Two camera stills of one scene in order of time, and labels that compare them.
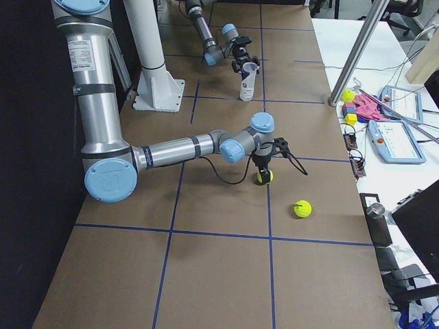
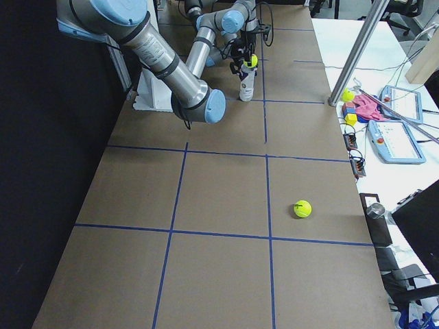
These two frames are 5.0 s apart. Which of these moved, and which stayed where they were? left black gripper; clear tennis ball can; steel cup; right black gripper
Moved: right black gripper
Stayed: clear tennis ball can; left black gripper; steel cup
